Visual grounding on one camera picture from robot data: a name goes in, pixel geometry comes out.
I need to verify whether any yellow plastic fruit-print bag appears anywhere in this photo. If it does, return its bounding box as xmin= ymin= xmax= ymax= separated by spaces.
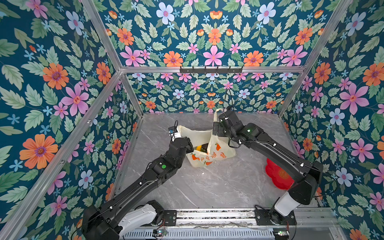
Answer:
xmin=175 ymin=111 xmax=236 ymax=168

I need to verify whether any red flower-shaped plate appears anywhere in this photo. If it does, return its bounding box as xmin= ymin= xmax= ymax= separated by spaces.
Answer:
xmin=265 ymin=159 xmax=294 ymax=190

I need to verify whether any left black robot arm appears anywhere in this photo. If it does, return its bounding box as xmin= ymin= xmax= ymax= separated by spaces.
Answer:
xmin=82 ymin=126 xmax=194 ymax=240

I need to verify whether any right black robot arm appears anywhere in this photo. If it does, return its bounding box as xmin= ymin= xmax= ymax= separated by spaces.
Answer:
xmin=213 ymin=107 xmax=324 ymax=225

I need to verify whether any dark fake avocado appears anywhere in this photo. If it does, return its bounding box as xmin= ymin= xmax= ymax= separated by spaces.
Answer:
xmin=196 ymin=144 xmax=209 ymax=153

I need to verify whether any white vent grille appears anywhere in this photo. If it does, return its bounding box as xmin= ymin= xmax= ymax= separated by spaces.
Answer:
xmin=120 ymin=229 xmax=275 ymax=240

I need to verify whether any black hook rail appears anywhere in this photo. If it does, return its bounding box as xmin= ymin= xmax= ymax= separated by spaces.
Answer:
xmin=179 ymin=66 xmax=243 ymax=75

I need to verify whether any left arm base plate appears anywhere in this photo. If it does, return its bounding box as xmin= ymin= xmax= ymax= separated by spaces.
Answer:
xmin=150 ymin=210 xmax=178 ymax=227

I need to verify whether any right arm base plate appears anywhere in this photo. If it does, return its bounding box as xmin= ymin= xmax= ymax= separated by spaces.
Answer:
xmin=254 ymin=206 xmax=297 ymax=226

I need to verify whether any aluminium mounting rail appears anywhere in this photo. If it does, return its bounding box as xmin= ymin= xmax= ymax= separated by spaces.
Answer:
xmin=119 ymin=207 xmax=343 ymax=232

